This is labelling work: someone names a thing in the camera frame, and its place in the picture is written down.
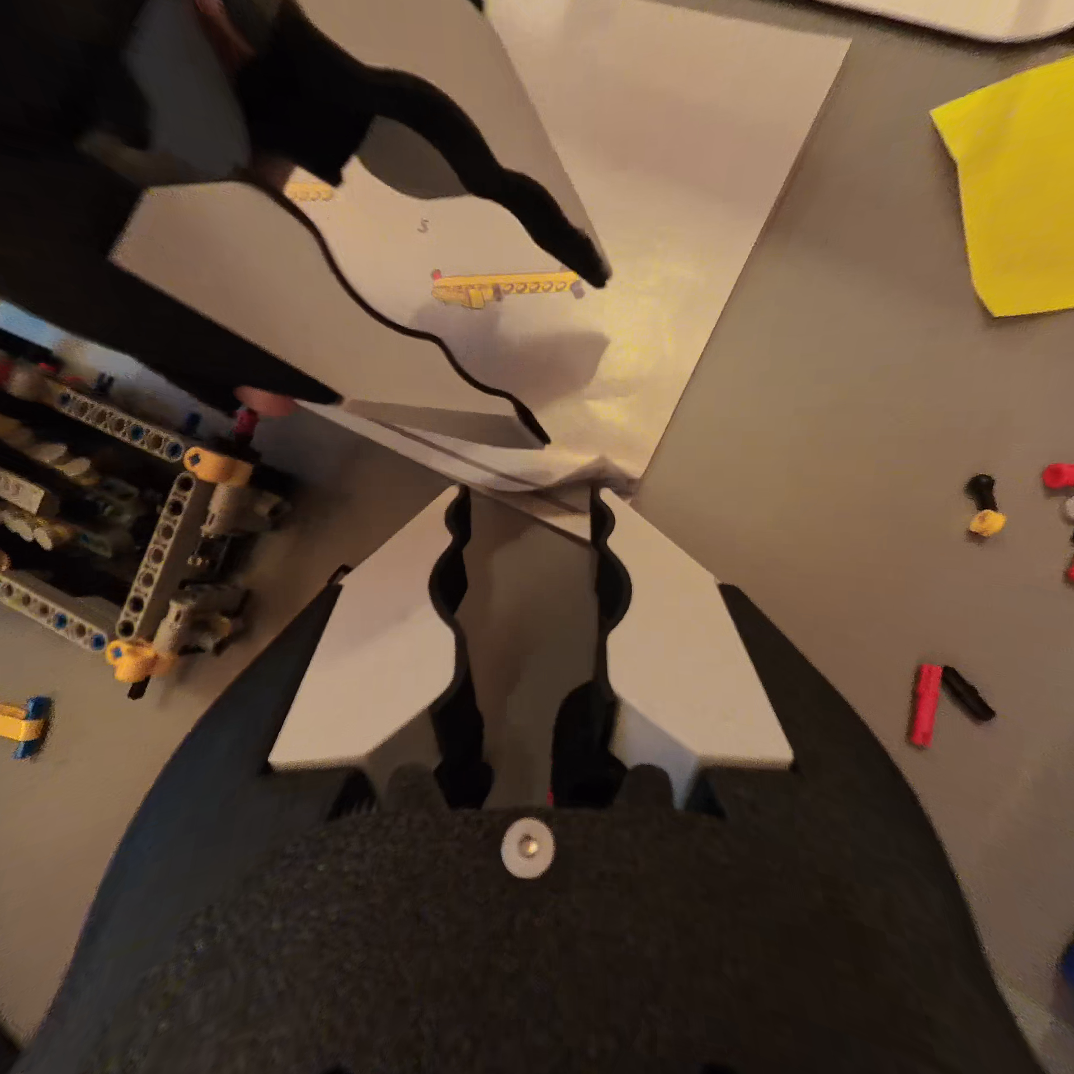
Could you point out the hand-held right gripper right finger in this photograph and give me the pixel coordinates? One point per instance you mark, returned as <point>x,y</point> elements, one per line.
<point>696,671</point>

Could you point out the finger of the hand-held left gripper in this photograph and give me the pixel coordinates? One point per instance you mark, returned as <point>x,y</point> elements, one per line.
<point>470,84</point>
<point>252,277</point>

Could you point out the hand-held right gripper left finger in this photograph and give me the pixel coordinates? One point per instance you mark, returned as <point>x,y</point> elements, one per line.
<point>369,671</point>

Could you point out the instruction booklet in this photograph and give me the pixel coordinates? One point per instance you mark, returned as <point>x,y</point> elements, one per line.
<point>671,168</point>

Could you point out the grey desk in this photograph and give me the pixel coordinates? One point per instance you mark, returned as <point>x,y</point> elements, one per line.
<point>839,503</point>

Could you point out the person's left hand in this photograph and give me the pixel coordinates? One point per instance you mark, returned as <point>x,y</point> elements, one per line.
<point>264,403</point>

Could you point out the pile of small coloured pins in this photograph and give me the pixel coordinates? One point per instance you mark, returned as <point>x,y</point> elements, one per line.
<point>927,705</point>

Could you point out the partly built yellow toy car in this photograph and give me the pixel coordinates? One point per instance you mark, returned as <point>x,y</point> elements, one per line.
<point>151,545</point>

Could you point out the blue storage bin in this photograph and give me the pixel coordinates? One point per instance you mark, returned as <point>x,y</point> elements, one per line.
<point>1067,961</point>

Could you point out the yellow paper scrap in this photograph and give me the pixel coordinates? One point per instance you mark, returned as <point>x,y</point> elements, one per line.
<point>1015,193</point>

